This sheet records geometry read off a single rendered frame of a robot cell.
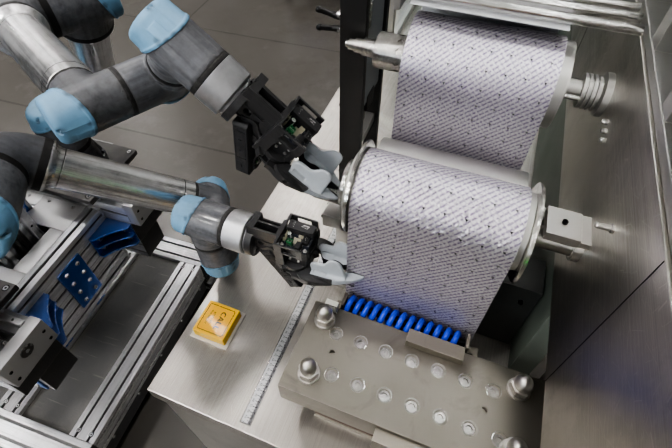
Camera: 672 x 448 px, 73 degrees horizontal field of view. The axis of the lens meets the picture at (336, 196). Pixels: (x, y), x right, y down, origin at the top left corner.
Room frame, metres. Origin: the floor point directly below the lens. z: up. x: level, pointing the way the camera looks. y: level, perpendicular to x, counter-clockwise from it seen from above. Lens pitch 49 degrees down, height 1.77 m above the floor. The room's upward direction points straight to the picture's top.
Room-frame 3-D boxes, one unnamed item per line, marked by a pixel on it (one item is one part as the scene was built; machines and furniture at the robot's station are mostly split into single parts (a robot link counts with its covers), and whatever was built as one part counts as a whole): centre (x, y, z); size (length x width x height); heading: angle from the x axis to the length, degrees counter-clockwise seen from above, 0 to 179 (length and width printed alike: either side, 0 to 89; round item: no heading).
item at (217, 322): (0.41, 0.24, 0.91); 0.07 x 0.07 x 0.02; 69
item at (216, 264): (0.53, 0.24, 1.01); 0.11 x 0.08 x 0.11; 15
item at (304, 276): (0.42, 0.04, 1.09); 0.09 x 0.05 x 0.02; 68
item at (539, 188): (0.39, -0.27, 1.25); 0.15 x 0.01 x 0.15; 159
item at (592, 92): (0.61, -0.40, 1.33); 0.07 x 0.07 x 0.07; 69
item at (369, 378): (0.25, -0.12, 1.00); 0.40 x 0.16 x 0.06; 69
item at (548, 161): (1.35, -0.74, 1.02); 2.24 x 0.04 x 0.24; 159
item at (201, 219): (0.52, 0.24, 1.11); 0.11 x 0.08 x 0.09; 69
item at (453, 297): (0.38, -0.13, 1.11); 0.23 x 0.01 x 0.18; 69
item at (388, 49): (0.72, -0.10, 1.33); 0.06 x 0.06 x 0.06; 69
